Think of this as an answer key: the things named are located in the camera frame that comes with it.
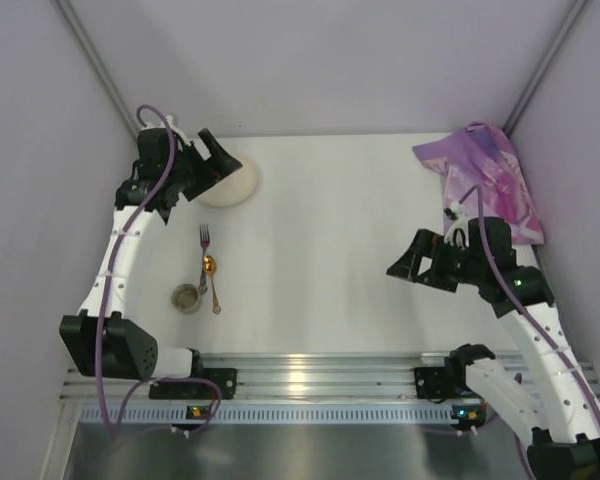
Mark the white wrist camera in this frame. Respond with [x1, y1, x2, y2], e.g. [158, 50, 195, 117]
[444, 201, 469, 249]
[165, 115, 192, 151]

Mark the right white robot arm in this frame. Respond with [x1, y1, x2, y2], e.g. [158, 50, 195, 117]
[386, 217, 600, 479]

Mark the right aluminium frame post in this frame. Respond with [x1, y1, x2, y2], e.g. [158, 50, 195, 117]
[502, 0, 592, 137]

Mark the aluminium frame post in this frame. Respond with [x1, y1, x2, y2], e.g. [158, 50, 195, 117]
[51, 0, 139, 140]
[502, 0, 592, 137]

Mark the speckled ceramic cup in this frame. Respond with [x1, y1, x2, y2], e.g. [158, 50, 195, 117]
[170, 283, 202, 315]

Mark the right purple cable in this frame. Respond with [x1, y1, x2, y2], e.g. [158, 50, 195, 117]
[444, 184, 600, 480]

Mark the gold spoon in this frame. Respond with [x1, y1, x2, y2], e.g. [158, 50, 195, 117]
[203, 255, 221, 315]

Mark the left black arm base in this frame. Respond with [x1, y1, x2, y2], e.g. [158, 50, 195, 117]
[149, 367, 238, 400]

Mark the cream round plate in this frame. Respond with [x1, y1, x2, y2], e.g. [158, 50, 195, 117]
[197, 156, 260, 208]

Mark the pink metallic fork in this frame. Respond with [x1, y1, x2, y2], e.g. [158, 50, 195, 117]
[198, 224, 210, 295]

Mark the purple printed placemat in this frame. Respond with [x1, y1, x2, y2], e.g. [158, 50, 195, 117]
[412, 123, 545, 245]

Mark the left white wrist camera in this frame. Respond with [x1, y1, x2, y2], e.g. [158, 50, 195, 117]
[165, 115, 192, 151]

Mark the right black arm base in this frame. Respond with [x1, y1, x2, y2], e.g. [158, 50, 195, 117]
[413, 367, 477, 404]

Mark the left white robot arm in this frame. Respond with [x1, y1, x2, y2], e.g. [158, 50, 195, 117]
[59, 126, 242, 380]

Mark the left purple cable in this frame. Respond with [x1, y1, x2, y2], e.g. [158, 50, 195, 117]
[94, 103, 223, 441]

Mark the perforated cable tray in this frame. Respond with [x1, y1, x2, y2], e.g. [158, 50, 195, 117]
[108, 402, 486, 425]

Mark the purple cable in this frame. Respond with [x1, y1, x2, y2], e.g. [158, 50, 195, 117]
[94, 103, 223, 441]
[444, 184, 600, 480]

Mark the left aluminium frame post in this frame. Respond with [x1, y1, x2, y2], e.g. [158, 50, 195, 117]
[51, 0, 139, 140]

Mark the aluminium mounting rail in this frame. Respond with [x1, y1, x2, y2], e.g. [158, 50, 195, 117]
[59, 351, 600, 404]

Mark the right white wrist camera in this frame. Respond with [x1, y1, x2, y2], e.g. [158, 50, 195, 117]
[444, 201, 469, 249]

